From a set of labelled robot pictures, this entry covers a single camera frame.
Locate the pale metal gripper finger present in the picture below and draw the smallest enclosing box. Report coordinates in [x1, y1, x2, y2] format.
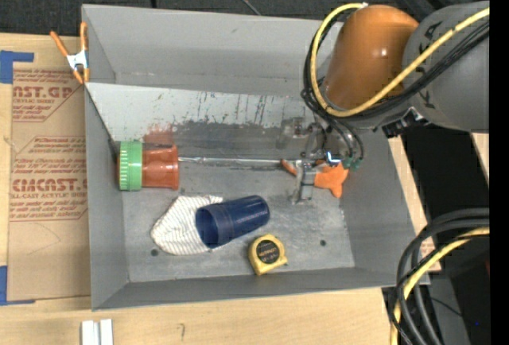
[291, 161, 306, 205]
[301, 162, 317, 201]

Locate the orange star toy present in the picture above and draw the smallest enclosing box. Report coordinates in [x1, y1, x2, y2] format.
[280, 158, 350, 200]

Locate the grey metal bin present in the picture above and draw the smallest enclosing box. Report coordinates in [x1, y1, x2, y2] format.
[80, 4, 433, 312]

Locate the dark blue plastic cup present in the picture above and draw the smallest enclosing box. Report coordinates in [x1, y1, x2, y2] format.
[194, 195, 271, 249]

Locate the yellow tape measure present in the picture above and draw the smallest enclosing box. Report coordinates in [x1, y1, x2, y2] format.
[247, 234, 289, 277]

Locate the white cloth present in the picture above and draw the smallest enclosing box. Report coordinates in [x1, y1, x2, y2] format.
[150, 195, 224, 256]

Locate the orange jar with green lid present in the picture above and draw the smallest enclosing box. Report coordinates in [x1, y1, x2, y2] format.
[116, 139, 181, 192]

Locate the brown cardboard board, red print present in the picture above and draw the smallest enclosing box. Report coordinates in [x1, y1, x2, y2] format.
[0, 32, 92, 307]

